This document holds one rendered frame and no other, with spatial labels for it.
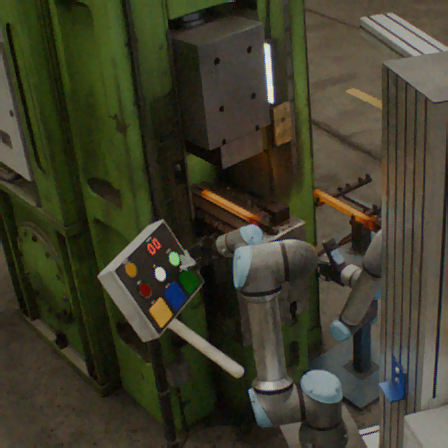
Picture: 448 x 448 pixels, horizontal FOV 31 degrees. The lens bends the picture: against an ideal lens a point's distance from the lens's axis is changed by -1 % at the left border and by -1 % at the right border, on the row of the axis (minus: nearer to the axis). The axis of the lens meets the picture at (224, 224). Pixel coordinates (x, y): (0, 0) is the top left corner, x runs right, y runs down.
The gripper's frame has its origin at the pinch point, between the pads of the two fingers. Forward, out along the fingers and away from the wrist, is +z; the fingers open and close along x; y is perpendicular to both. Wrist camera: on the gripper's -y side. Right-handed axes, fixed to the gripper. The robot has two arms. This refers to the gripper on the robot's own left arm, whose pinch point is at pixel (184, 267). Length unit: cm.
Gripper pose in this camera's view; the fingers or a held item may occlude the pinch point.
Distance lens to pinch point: 290.1
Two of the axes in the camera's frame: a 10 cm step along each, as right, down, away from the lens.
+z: -7.3, 2.9, 6.2
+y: -5.3, -8.2, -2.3
